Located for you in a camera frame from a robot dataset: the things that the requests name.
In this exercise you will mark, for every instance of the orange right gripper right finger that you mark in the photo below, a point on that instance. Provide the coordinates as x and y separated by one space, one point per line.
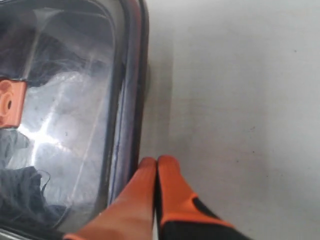
181 215

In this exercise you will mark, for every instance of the dark lid with orange seal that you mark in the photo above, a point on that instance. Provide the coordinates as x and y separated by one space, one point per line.
73 78

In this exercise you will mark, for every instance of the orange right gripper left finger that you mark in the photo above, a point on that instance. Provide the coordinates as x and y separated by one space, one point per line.
131 215

